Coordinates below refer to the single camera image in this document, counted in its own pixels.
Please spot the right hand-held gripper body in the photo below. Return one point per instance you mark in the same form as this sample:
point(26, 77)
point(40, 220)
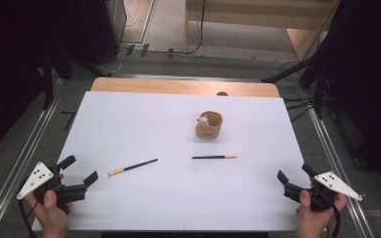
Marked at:
point(334, 185)

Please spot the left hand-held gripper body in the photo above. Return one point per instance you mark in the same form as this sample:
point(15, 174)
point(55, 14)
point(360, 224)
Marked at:
point(34, 180)

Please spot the dark blue gold makeup brush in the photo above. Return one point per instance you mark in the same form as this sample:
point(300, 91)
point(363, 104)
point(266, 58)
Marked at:
point(135, 166)
point(211, 157)

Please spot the tan pen holder with bear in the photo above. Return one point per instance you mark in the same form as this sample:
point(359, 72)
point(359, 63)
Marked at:
point(208, 132)

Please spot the person's right hand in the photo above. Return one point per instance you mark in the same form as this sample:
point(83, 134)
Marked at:
point(311, 223)

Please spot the person's left hand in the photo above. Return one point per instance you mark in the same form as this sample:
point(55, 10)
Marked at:
point(53, 221)

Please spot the white table sheet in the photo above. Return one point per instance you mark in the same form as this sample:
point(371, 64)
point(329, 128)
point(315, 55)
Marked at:
point(145, 125)

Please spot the black metal stand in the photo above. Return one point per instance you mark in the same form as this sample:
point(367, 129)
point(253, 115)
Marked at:
point(48, 82)
point(319, 92)

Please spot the small dark round object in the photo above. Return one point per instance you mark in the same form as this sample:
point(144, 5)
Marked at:
point(222, 94)

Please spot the black curtain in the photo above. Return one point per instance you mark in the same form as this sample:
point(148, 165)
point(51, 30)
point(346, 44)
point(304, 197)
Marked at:
point(6, 66)
point(370, 66)

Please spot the black cabinet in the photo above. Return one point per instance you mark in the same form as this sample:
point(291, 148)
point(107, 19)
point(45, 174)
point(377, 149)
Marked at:
point(102, 26)

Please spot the metal floor rail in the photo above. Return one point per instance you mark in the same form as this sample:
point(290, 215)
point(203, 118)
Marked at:
point(327, 148)
point(28, 145)

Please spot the black floor bracket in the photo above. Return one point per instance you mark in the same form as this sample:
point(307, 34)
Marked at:
point(145, 50)
point(129, 50)
point(170, 53)

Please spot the light wooden furniture frame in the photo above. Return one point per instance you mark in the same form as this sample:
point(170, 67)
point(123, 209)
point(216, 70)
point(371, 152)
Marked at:
point(244, 16)

